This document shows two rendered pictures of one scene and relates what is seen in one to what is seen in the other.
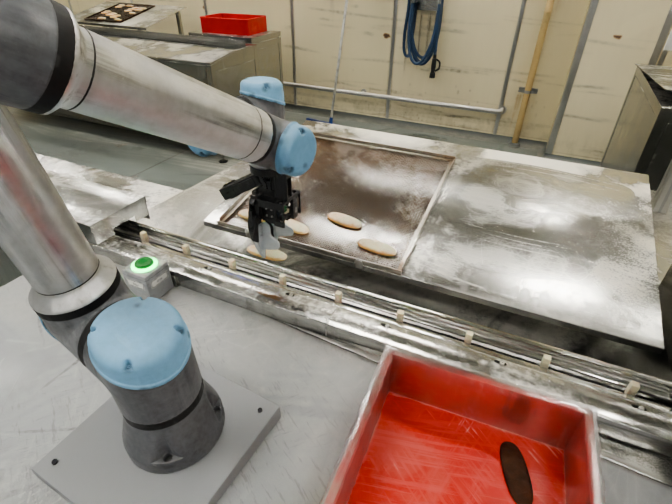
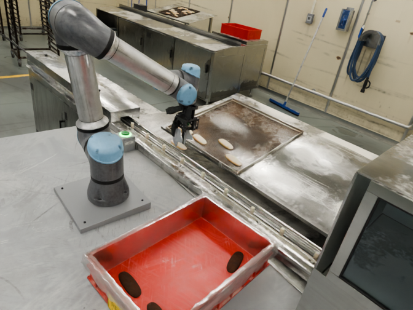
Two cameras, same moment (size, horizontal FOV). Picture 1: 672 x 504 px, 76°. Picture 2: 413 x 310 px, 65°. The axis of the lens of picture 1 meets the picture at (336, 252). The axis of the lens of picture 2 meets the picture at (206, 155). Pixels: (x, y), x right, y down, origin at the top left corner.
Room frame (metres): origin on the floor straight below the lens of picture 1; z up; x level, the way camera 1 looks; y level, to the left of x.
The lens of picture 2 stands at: (-0.41, -0.37, 1.62)
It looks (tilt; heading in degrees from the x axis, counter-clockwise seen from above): 29 degrees down; 18
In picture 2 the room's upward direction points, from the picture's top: 9 degrees clockwise
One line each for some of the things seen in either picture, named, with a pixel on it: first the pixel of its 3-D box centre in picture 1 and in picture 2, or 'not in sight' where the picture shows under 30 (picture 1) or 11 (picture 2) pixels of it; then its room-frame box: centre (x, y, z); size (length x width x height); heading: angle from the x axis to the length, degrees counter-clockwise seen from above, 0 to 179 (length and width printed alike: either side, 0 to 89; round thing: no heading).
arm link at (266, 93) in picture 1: (262, 112); (188, 79); (0.78, 0.14, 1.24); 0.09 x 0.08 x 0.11; 143
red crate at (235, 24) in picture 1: (234, 23); (241, 31); (4.52, 0.98, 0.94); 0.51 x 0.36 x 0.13; 69
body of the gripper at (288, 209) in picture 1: (273, 192); (186, 115); (0.78, 0.13, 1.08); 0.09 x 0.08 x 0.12; 66
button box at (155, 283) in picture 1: (151, 283); (125, 144); (0.77, 0.42, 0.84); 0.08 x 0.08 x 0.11; 65
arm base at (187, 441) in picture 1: (169, 407); (107, 182); (0.41, 0.25, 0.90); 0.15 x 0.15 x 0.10
